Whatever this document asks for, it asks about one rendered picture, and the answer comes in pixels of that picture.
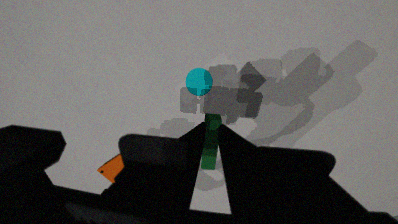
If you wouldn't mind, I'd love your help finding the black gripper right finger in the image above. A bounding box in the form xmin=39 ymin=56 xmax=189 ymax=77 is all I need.
xmin=218 ymin=124 xmax=336 ymax=216

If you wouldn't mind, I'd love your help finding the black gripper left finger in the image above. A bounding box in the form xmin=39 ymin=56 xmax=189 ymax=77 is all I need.
xmin=118 ymin=122 xmax=206 ymax=209

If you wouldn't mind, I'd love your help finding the cyan circle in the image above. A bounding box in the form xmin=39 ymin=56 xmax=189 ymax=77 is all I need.
xmin=186 ymin=68 xmax=213 ymax=96

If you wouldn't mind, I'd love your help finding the dark green post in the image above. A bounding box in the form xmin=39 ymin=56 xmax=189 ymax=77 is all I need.
xmin=201 ymin=113 xmax=222 ymax=170

